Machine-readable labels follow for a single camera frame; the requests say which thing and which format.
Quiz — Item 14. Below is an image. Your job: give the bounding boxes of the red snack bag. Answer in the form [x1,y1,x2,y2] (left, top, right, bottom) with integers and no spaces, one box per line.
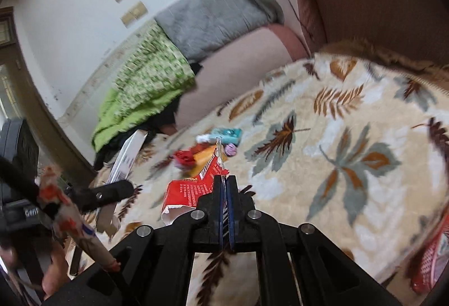
[161,154,228,225]

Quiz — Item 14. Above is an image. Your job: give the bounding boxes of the red candy wrapper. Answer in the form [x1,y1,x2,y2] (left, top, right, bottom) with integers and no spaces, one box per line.
[173,150,196,171]

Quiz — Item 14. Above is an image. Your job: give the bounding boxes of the orange small box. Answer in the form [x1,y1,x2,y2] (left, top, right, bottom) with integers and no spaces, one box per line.
[187,146,216,177]

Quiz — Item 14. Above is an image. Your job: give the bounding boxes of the small purple wrapper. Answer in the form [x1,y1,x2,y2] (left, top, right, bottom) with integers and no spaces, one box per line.
[224,143,237,157]

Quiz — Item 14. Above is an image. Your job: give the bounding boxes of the teal wrapper packet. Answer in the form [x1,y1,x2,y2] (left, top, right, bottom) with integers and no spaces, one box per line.
[196,128,243,146]

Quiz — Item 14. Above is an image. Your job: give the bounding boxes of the red mesh trash basket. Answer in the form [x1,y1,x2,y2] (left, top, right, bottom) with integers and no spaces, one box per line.
[411,212,448,294]

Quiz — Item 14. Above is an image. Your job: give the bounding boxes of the white paper booklet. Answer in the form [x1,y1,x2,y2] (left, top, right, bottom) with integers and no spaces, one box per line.
[96,130,148,237]

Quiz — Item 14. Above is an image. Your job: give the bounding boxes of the leaf pattern plush blanket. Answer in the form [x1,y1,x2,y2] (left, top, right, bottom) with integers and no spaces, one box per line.
[100,54,448,305]

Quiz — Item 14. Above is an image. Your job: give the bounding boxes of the pink bolster pillow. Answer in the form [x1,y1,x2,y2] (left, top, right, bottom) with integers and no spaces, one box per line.
[175,24,308,130]

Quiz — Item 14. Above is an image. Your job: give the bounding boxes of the green patterned quilt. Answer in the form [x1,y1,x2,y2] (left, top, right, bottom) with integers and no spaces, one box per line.
[91,21,195,152]

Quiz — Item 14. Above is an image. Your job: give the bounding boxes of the grey quilted pillow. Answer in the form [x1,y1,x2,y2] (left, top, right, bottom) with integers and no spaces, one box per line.
[155,0,284,63]

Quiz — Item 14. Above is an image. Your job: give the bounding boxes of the beige wall switch plate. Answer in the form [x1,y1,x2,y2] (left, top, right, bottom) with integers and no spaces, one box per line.
[121,2,148,28]

